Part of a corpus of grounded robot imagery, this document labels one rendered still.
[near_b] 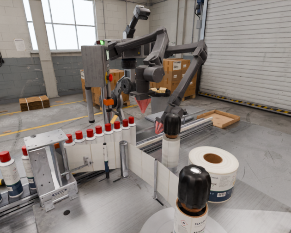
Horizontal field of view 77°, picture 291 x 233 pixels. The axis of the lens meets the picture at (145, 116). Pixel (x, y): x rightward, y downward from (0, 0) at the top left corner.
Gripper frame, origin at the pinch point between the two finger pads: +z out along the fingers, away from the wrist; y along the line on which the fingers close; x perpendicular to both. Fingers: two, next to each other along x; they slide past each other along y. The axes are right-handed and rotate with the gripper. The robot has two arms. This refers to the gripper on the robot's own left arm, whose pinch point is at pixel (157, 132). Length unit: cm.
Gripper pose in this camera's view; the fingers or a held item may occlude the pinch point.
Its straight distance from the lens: 121.9
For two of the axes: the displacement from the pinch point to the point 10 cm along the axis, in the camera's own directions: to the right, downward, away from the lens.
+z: -4.9, 8.7, -1.0
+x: 6.0, 4.2, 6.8
